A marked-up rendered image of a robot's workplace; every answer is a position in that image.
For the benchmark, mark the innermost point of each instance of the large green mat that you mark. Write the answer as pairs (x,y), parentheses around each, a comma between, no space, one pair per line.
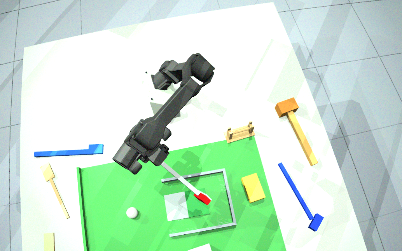
(110,190)

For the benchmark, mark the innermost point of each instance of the yellow rectangular block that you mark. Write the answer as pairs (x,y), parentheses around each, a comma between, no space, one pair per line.
(253,188)

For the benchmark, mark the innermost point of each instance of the white ball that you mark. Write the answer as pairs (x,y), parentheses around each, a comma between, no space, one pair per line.
(132,212)

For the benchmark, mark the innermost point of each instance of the blue golf putter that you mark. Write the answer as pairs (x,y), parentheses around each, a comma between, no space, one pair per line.
(317,219)

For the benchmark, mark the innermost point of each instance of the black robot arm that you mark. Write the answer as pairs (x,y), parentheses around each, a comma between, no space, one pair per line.
(145,137)

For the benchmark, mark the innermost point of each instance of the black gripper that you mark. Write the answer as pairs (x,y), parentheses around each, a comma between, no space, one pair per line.
(136,166)

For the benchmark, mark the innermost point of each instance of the blue flat bar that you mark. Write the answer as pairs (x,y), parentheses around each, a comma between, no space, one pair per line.
(93,149)

